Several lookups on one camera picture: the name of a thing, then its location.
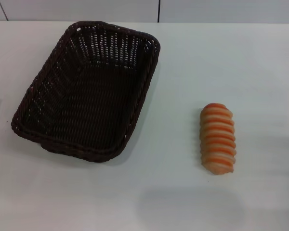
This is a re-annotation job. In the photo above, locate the dark woven plastic basket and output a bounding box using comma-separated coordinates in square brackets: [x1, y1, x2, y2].
[11, 21, 162, 163]

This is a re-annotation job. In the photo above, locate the ridged orange striped bread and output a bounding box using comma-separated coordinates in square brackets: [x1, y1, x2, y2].
[199, 103, 237, 176]

